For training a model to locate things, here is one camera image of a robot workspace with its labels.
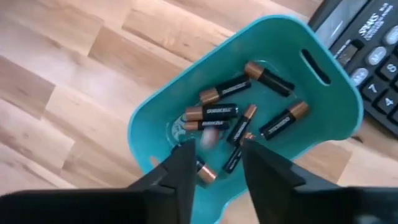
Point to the teal plastic bin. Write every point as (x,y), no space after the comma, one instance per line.
(280,40)

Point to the black desk calculator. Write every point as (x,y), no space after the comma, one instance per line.
(373,31)

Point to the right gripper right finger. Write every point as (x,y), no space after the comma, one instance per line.
(280,193)

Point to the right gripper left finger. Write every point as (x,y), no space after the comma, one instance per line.
(174,186)

